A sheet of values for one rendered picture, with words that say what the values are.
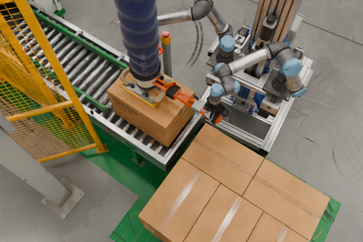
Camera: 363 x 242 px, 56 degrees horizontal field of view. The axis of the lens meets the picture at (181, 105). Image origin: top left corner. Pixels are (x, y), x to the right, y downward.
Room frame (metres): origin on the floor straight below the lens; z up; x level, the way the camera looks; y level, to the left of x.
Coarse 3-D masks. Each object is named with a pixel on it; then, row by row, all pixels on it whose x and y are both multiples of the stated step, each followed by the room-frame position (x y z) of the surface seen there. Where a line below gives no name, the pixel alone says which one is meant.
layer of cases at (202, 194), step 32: (192, 160) 0.99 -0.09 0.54; (224, 160) 0.99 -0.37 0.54; (256, 160) 0.99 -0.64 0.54; (160, 192) 0.72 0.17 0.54; (192, 192) 0.72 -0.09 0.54; (224, 192) 0.72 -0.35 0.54; (256, 192) 0.72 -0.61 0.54; (288, 192) 0.72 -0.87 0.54; (320, 192) 0.72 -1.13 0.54; (160, 224) 0.47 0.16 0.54; (192, 224) 0.47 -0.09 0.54; (224, 224) 0.47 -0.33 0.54; (256, 224) 0.48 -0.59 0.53; (288, 224) 0.47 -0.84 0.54
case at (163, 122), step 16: (112, 96) 1.42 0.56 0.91; (128, 96) 1.39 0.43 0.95; (192, 96) 1.41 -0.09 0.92; (128, 112) 1.34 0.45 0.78; (144, 112) 1.24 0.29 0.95; (160, 112) 1.24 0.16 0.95; (176, 112) 1.24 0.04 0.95; (192, 112) 1.42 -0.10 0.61; (144, 128) 1.25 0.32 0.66; (160, 128) 1.14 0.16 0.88; (176, 128) 1.22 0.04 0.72
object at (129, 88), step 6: (126, 78) 1.48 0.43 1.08; (120, 84) 1.42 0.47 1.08; (132, 84) 1.40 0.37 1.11; (126, 90) 1.37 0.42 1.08; (132, 90) 1.36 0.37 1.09; (138, 96) 1.31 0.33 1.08; (144, 96) 1.31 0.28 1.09; (150, 96) 1.31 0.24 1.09; (156, 96) 1.31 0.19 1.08; (144, 102) 1.27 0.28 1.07; (150, 102) 1.26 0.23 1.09
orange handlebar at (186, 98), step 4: (160, 48) 1.68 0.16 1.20; (160, 52) 1.64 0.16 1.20; (160, 80) 1.38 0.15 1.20; (156, 84) 1.35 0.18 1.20; (164, 84) 1.35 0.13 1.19; (160, 88) 1.32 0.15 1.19; (164, 88) 1.31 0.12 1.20; (180, 92) 1.28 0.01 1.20; (176, 96) 1.24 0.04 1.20; (184, 96) 1.24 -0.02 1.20; (188, 96) 1.24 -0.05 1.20; (180, 100) 1.21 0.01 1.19; (184, 100) 1.21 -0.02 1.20; (188, 100) 1.22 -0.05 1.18; (192, 100) 1.21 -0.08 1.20; (188, 104) 1.18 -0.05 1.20; (200, 112) 1.12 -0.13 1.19; (204, 112) 1.11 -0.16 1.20; (220, 120) 1.05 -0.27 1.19
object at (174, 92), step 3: (168, 87) 1.31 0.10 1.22; (171, 87) 1.32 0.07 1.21; (174, 87) 1.32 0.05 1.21; (177, 87) 1.32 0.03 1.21; (165, 90) 1.28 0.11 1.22; (168, 90) 1.29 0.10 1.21; (171, 90) 1.29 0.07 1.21; (174, 90) 1.29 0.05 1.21; (177, 90) 1.29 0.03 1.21; (180, 90) 1.29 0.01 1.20; (165, 93) 1.28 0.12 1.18; (168, 93) 1.26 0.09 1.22; (171, 93) 1.26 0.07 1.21; (174, 93) 1.26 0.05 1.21; (177, 93) 1.26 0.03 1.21; (168, 96) 1.26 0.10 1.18; (171, 96) 1.24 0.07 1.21; (174, 96) 1.23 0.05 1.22; (174, 99) 1.23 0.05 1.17
